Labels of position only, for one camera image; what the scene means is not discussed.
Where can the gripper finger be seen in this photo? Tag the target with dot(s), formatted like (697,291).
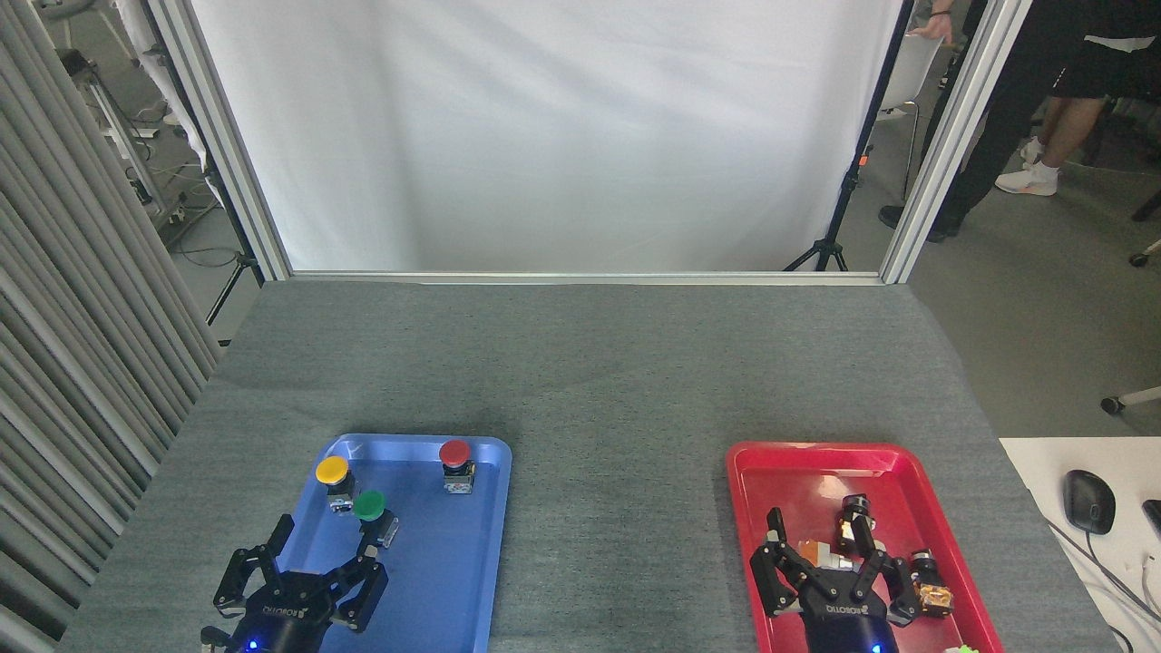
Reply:
(243,573)
(361,585)
(893,585)
(778,571)

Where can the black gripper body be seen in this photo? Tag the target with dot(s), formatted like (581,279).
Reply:
(277,617)
(848,621)

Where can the green push button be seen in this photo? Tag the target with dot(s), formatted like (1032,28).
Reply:
(369,506)

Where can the yellow push button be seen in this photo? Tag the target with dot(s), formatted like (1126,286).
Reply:
(332,470)

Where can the red push button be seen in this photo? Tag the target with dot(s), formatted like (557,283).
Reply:
(454,452)

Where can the person's hand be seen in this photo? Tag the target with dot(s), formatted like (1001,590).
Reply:
(934,29)

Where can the blue plastic tray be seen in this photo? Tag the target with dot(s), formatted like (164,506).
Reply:
(444,562)

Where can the red plastic tray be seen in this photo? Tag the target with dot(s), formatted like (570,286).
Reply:
(816,490)

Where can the white desk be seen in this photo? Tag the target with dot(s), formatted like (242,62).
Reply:
(1070,562)

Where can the black computer mouse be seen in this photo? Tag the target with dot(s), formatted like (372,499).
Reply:
(1088,501)

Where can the grey ribbed curtain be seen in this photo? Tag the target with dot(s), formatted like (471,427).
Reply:
(82,363)

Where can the black keyboard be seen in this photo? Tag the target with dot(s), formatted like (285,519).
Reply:
(1154,517)

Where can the black tripod stand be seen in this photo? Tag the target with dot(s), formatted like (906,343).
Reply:
(238,272)
(848,190)

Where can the white stand leg with caster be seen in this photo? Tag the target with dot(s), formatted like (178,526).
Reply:
(1134,399)

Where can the metal equipment rack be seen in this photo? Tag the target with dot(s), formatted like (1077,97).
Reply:
(109,127)

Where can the person in black trousers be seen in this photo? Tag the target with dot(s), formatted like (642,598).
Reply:
(1007,118)

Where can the white backdrop cloth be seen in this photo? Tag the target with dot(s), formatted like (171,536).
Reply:
(544,127)

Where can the white chair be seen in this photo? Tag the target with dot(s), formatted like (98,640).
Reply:
(912,68)

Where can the person in white shoes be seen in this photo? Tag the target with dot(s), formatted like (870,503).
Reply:
(1084,82)

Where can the black switch with orange base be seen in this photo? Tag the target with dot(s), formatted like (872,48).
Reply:
(932,589)

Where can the orange and white switch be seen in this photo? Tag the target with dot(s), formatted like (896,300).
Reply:
(821,553)

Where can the black switch with white base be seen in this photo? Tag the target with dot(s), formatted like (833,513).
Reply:
(853,517)

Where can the silver frame crossbar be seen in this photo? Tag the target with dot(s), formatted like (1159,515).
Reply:
(580,277)

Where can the silver frame post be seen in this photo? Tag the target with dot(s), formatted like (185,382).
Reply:
(952,136)
(218,136)

